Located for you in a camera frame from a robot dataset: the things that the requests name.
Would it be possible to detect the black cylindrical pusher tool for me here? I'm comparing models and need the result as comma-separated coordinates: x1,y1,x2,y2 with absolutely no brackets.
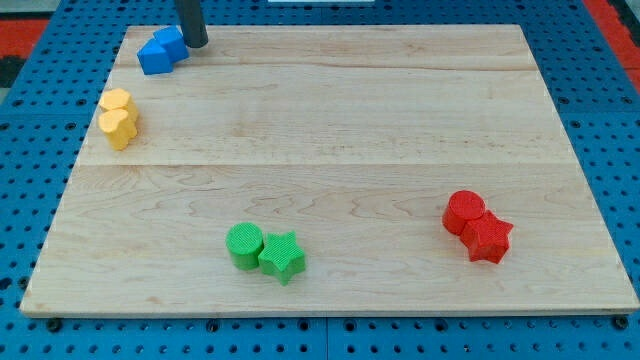
174,0,209,48

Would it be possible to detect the blue cube block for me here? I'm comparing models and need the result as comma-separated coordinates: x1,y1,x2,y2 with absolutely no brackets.
153,26,189,63

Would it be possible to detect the red star block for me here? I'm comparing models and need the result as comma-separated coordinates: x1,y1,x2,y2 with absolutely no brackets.
459,210,514,264

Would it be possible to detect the green star block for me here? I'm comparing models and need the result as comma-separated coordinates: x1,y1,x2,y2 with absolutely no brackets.
258,231,306,286

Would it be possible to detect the wooden board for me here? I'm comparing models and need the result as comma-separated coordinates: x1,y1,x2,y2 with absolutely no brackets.
21,24,639,318

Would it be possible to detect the yellow hexagon block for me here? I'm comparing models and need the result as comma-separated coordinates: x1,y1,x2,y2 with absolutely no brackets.
98,88,139,121

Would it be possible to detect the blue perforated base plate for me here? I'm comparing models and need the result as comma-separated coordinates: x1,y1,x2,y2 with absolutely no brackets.
1,1,639,359

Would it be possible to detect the green cylinder block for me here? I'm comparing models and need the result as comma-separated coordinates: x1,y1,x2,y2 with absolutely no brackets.
225,222,264,271

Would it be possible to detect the blue wedge block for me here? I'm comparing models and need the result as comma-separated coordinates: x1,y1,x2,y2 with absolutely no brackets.
137,39,173,75

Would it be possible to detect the red cylinder block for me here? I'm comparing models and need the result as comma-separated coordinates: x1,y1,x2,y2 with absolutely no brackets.
442,190,486,235

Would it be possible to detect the yellow heart block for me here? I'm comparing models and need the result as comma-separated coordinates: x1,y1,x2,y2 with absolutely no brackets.
98,109,138,150

